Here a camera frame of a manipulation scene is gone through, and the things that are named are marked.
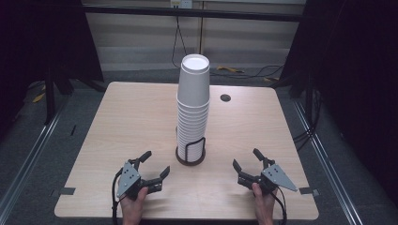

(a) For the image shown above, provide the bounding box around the metal floor rail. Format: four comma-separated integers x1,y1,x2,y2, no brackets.
0,101,65,218
291,98,364,225

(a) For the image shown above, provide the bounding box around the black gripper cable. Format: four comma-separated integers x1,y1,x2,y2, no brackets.
111,168,125,225
270,187,288,225

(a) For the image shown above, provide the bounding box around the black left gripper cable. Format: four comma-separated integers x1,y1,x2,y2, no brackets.
111,168,125,225

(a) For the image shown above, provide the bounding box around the grey tape piece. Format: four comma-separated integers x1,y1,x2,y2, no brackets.
298,187,321,198
49,187,77,198

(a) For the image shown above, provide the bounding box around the black cable bundle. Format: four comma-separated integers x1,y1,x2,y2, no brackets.
293,89,324,152

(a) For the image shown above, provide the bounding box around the yellow tape strip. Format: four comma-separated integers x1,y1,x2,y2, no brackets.
217,65,245,75
32,84,47,104

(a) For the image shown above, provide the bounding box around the black hanging cable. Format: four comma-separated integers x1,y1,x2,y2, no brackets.
171,7,189,69

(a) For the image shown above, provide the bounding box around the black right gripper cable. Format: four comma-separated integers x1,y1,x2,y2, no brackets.
270,187,288,225

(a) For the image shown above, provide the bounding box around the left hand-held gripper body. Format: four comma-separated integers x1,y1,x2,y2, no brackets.
116,160,163,201

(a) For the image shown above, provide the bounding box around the black stand leg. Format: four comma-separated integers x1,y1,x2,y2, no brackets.
42,67,58,126

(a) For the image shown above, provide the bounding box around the stack of white cups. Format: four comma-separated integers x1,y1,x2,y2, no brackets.
176,98,211,163

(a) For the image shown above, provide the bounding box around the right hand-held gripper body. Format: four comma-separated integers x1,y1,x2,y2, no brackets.
237,164,299,195

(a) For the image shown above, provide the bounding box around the person's left hand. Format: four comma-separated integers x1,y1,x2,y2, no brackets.
120,187,149,219

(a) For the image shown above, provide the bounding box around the black horizontal bar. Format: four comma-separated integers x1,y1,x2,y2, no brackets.
82,4,303,23

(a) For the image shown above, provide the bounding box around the white wall socket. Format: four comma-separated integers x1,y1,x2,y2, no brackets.
170,0,193,9

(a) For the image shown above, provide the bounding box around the black curtain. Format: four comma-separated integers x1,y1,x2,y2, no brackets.
279,0,398,205
0,0,105,142

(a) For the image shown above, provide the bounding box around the black wire cup holder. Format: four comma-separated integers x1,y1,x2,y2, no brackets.
175,126,207,167

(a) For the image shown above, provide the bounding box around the black floor cable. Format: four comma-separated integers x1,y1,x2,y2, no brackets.
208,64,285,80

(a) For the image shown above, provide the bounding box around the person's right hand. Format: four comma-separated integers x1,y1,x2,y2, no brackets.
252,182,279,221

